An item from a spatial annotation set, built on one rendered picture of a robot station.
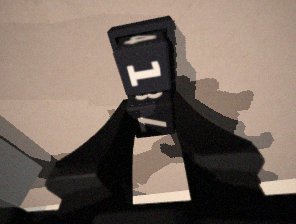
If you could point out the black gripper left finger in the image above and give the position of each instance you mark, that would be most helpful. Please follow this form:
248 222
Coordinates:
99 173

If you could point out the black calendar cube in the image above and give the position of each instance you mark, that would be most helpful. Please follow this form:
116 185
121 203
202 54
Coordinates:
143 63
151 114

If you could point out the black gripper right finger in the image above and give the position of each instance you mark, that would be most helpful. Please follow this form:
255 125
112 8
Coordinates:
221 167

